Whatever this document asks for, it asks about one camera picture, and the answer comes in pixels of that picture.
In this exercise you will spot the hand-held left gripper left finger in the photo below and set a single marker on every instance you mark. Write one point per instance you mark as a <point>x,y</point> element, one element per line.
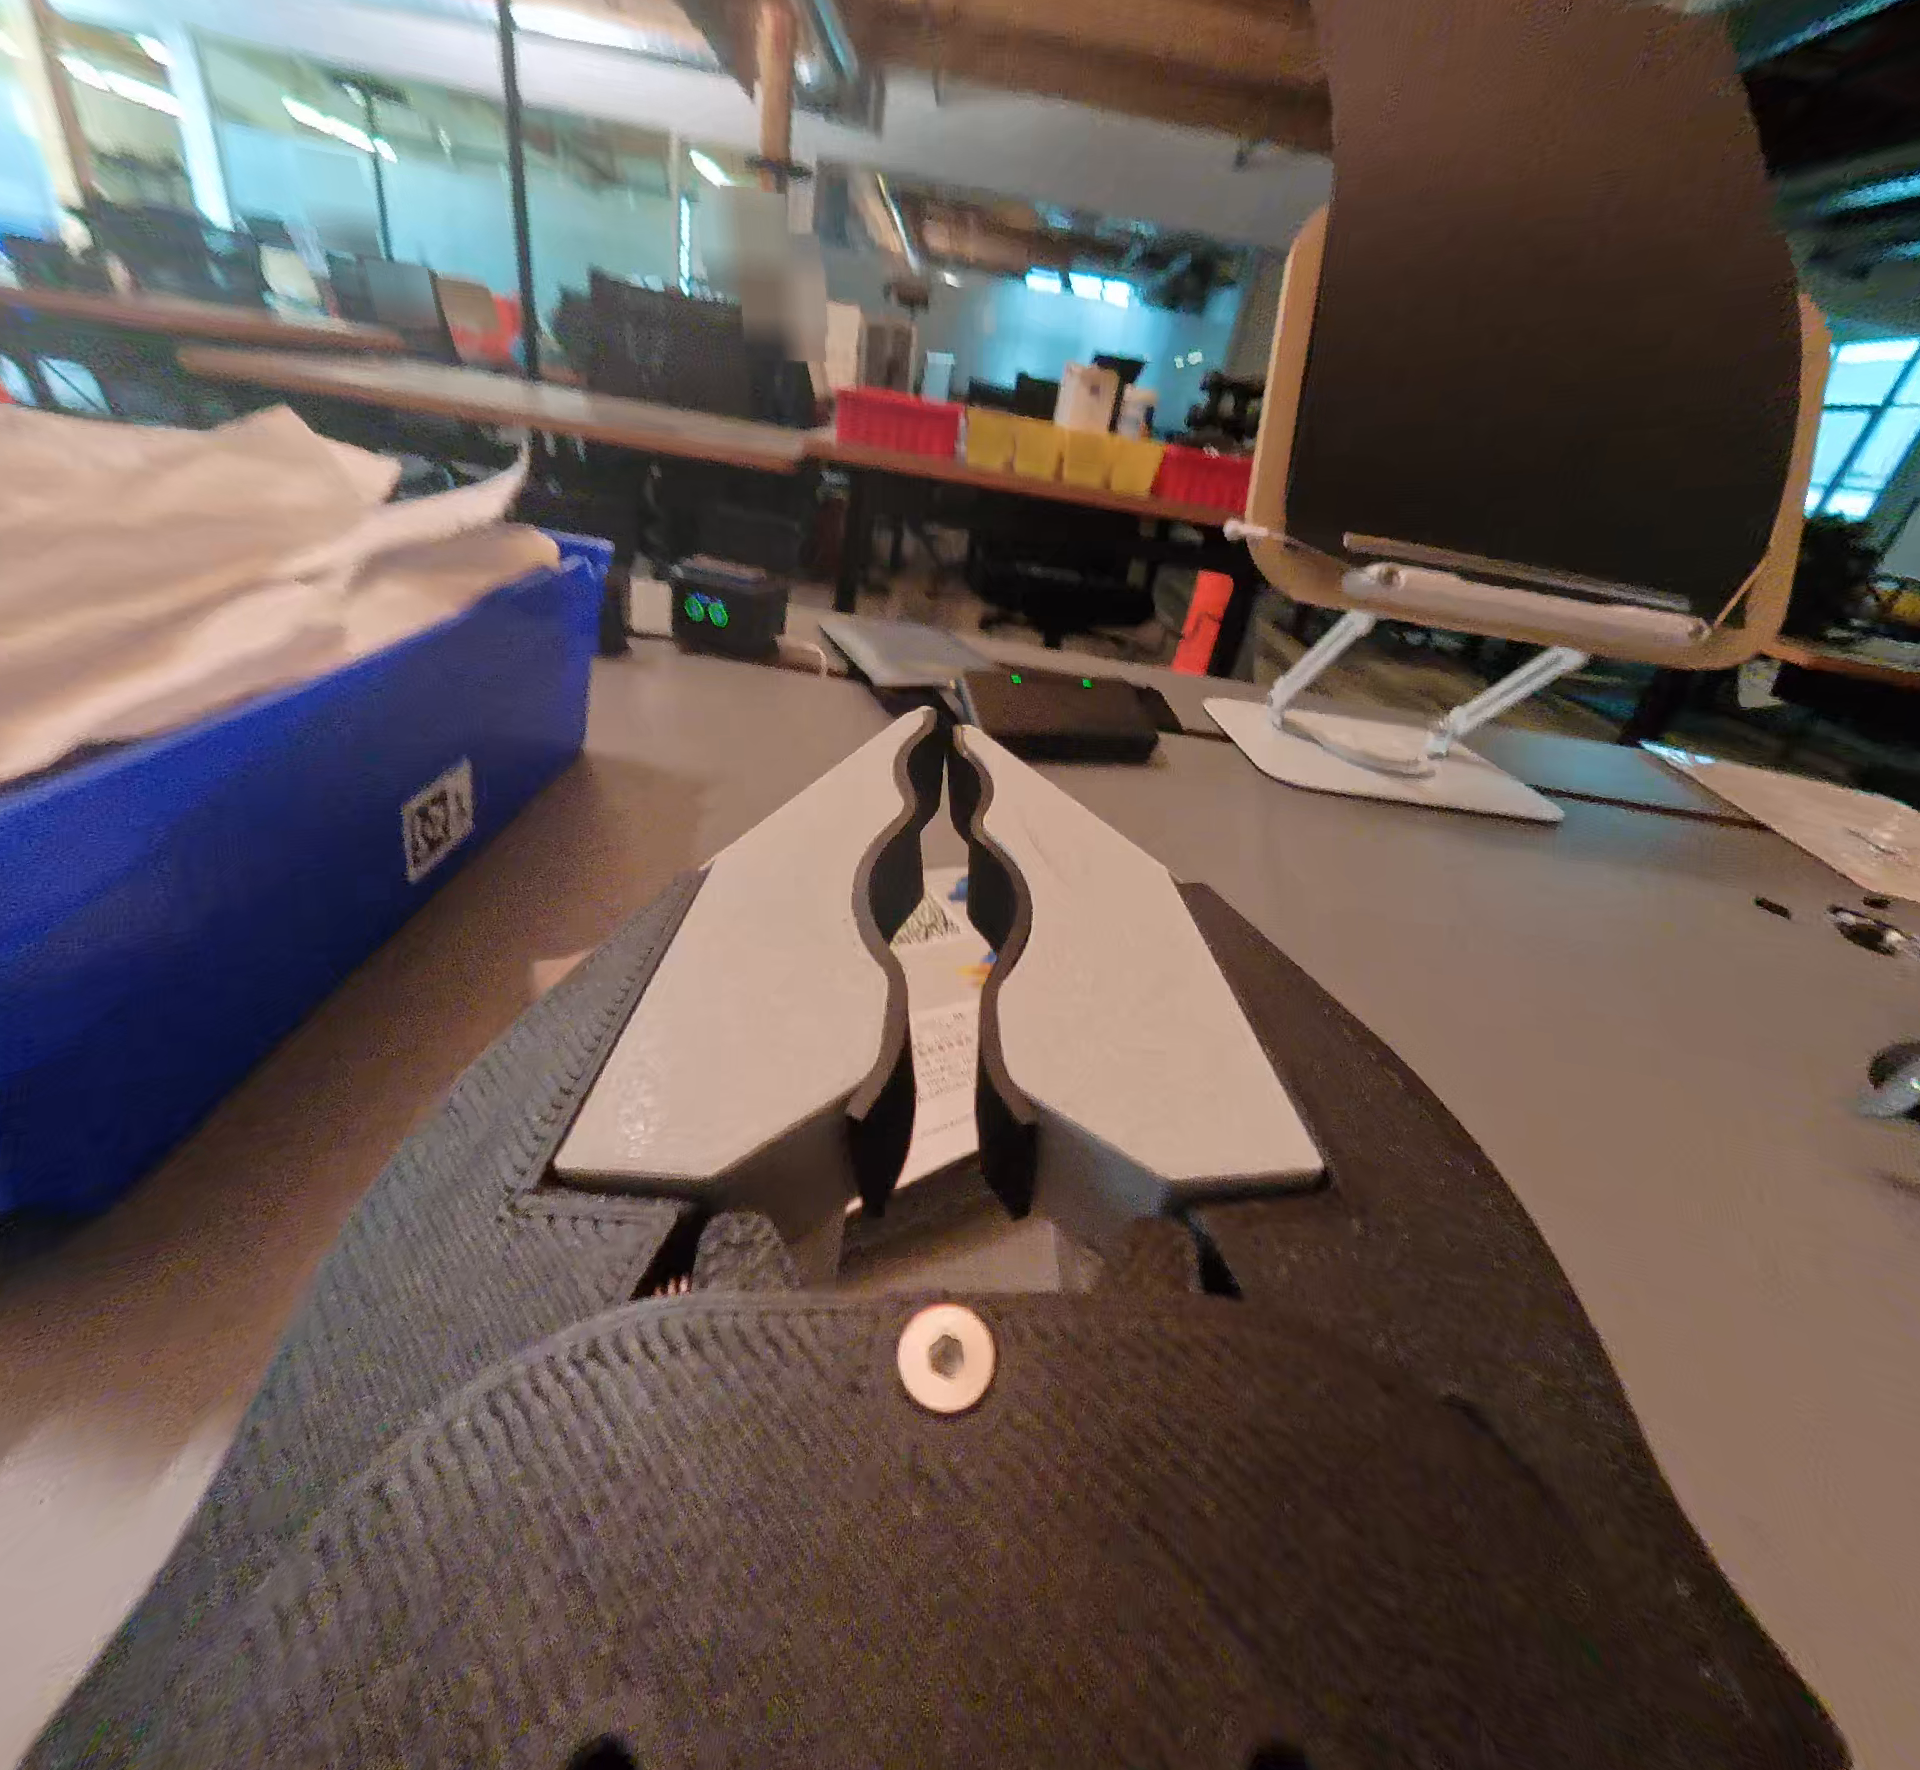
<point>735,1034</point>

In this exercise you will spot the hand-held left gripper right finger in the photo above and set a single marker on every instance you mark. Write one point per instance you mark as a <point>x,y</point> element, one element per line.
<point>1140,1034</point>

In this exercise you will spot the lego instruction booklet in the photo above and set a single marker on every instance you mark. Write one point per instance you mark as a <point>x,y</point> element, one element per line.
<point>937,1050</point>

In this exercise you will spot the cluster of small lego pieces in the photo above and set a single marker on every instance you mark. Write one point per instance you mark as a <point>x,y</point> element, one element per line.
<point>1860,926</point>

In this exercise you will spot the black flat power box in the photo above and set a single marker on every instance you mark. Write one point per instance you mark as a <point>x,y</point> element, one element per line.
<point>1059,711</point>

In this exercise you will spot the black portable power station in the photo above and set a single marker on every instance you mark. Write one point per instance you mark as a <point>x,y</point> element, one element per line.
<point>724,611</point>

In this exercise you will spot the grey flat device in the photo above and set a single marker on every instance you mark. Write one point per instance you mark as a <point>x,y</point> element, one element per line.
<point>899,644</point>

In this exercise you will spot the blue plastic bin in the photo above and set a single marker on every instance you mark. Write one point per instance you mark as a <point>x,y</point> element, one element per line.
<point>224,900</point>

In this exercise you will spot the red storage bin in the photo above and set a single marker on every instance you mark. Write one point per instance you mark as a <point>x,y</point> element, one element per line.
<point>897,423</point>
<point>1200,477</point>

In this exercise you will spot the yellow storage bin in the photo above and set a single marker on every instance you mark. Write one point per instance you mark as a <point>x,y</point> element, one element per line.
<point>990,438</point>
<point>1088,457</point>
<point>1137,464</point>
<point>1039,447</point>

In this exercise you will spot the long wooden desk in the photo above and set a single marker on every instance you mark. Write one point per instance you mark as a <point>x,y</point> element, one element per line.
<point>674,429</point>

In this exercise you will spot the printed paper sheet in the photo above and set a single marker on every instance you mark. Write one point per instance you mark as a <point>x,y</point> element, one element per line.
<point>1800,809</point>

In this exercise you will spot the black tablet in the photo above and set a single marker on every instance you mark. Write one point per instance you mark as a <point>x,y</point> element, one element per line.
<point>1545,299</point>

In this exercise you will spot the black floor lamp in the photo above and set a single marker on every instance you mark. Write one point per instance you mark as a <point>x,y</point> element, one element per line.
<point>375,149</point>
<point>518,149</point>

